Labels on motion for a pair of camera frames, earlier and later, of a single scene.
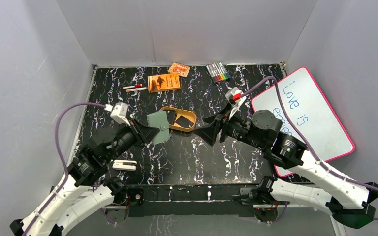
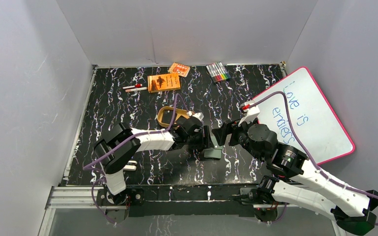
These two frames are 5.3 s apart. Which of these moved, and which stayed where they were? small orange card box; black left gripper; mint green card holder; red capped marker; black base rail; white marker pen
Moved: black left gripper; mint green card holder
Stayed: black base rail; white marker pen; red capped marker; small orange card box
